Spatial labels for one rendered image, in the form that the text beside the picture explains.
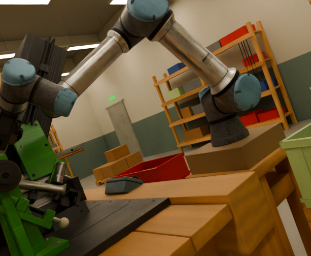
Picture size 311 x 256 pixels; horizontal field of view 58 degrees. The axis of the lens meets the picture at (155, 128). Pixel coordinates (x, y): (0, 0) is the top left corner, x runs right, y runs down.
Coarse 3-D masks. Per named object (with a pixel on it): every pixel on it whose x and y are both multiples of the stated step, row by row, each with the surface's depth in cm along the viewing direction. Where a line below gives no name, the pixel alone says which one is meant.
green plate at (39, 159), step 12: (36, 120) 106; (24, 132) 102; (36, 132) 104; (24, 144) 100; (36, 144) 102; (48, 144) 105; (24, 156) 98; (36, 156) 100; (48, 156) 102; (24, 168) 97; (36, 168) 98; (48, 168) 101
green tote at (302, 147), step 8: (304, 128) 71; (296, 136) 69; (304, 136) 70; (280, 144) 67; (288, 144) 65; (296, 144) 63; (304, 144) 62; (288, 152) 66; (296, 152) 64; (304, 152) 63; (296, 160) 65; (304, 160) 63; (296, 168) 66; (304, 168) 64; (296, 176) 66; (304, 176) 65; (304, 184) 65; (304, 192) 66; (304, 200) 66
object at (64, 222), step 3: (54, 219) 74; (57, 219) 74; (60, 219) 75; (63, 219) 75; (66, 219) 76; (57, 222) 75; (60, 222) 75; (63, 222) 75; (66, 222) 75; (60, 225) 75; (63, 225) 75; (66, 225) 75; (63, 228) 75
